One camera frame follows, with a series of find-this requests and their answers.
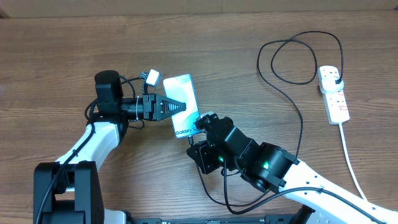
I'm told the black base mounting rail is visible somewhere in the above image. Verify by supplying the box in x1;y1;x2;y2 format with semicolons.
127;214;310;224

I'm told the blue Samsung Galaxy smartphone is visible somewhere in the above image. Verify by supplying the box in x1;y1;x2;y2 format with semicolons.
163;74;200;138

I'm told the white power strip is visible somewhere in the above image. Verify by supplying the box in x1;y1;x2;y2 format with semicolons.
318;65;350;124

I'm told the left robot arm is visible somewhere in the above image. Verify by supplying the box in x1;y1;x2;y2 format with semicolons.
33;70;187;223

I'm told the white charger adapter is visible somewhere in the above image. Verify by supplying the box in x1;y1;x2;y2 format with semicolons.
320;77;345;94

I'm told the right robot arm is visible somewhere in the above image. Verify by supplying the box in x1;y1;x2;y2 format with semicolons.
187;113;397;223

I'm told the white power strip cord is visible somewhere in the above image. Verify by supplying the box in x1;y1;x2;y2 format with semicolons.
338;123;369;202

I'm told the black USB charging cable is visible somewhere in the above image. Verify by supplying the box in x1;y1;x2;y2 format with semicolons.
187;30;345;208

